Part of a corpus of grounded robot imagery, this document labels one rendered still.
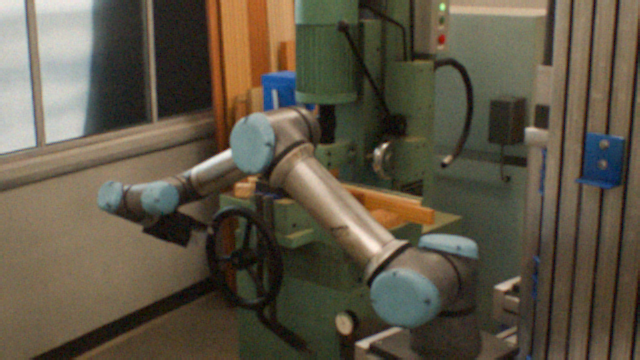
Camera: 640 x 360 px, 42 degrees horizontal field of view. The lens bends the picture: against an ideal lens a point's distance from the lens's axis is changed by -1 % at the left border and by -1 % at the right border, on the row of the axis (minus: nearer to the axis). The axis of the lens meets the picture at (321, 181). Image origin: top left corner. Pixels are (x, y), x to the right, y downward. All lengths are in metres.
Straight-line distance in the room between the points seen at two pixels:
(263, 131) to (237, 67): 2.24
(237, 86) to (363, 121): 1.48
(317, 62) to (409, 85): 0.29
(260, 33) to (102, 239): 1.24
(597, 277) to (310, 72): 1.04
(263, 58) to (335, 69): 1.76
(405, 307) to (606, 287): 0.38
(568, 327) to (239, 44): 2.50
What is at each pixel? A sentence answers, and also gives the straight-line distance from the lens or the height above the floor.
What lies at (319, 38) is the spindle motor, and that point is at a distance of 2.31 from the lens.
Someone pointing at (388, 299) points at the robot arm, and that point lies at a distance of 1.55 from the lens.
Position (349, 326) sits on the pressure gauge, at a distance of 2.23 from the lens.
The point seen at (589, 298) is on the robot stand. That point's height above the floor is 0.96.
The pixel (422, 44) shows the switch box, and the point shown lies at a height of 1.35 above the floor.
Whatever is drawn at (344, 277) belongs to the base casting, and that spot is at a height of 0.76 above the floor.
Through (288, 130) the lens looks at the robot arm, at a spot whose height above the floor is 1.26.
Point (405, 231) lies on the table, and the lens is 2.27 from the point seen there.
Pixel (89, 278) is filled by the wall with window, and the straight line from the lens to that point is 3.59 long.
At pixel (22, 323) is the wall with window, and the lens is 3.42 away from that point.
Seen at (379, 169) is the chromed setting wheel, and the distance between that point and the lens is 2.43.
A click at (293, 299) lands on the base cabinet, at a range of 2.43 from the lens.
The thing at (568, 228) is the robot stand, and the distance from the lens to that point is 1.67.
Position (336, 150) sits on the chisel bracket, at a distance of 2.42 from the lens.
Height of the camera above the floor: 1.57
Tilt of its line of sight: 14 degrees down
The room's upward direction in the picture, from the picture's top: straight up
